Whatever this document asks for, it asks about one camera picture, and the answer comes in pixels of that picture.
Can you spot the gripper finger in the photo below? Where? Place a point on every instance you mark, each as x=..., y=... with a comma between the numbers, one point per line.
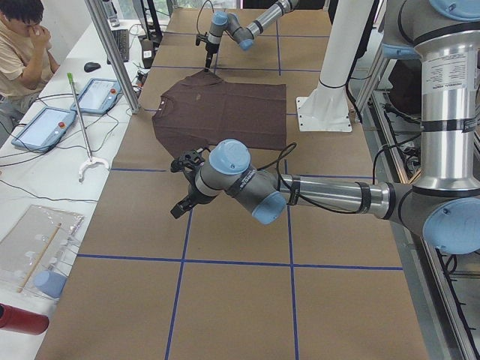
x=183, y=206
x=208, y=61

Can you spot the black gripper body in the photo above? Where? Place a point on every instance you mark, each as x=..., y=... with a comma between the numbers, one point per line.
x=192, y=191
x=212, y=48

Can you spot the dark brown t-shirt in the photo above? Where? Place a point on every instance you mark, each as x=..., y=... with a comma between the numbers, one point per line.
x=202, y=110

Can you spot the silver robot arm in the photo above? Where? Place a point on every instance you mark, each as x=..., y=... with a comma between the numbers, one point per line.
x=442, y=205
x=251, y=22

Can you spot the black keyboard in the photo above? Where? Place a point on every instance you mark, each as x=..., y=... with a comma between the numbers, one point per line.
x=122, y=41

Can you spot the reacher grabber stick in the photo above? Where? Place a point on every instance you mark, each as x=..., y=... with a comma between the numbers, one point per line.
x=91, y=159

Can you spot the far blue teach pendant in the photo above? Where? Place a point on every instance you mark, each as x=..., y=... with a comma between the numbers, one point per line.
x=98, y=96

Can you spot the blue teach pendant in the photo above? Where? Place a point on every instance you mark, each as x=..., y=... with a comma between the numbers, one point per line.
x=45, y=130
x=98, y=96

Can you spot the black computer mouse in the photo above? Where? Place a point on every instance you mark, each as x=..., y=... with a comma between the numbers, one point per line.
x=91, y=66

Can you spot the wooden stick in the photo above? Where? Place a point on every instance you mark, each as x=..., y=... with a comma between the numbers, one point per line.
x=38, y=258

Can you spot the near blue teach pendant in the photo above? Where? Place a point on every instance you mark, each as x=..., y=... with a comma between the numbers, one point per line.
x=45, y=130

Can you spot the clear plastic bag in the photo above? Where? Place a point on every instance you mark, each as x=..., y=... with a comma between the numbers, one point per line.
x=26, y=239

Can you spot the seated person in beige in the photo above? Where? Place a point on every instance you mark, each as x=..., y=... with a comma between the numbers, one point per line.
x=27, y=63

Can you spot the red bottle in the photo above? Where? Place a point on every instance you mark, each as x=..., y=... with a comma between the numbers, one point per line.
x=14, y=319

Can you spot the aluminium frame post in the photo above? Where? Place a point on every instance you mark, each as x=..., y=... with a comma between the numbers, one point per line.
x=99, y=19

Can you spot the white camera mast pedestal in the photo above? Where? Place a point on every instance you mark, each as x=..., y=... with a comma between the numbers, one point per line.
x=326, y=108

